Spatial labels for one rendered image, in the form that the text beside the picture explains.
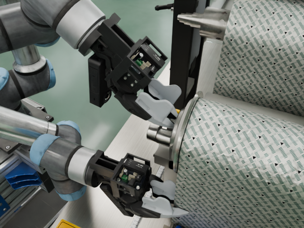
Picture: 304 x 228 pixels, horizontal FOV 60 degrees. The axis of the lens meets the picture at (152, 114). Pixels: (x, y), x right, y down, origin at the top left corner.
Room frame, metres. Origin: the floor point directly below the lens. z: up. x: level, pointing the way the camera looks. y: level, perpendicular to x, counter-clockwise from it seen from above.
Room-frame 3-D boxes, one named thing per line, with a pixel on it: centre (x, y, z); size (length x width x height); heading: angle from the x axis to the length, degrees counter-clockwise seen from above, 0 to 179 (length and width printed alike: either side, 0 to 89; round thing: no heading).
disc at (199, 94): (0.31, -0.06, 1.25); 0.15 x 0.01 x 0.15; 156
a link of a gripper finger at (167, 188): (0.27, -0.04, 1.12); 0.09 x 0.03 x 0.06; 67
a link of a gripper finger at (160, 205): (0.24, -0.02, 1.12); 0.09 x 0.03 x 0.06; 65
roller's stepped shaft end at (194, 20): (0.57, -0.09, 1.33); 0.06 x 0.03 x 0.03; 66
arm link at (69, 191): (0.38, 0.21, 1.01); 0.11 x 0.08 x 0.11; 15
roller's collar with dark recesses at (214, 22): (0.55, -0.14, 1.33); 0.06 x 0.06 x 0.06; 66
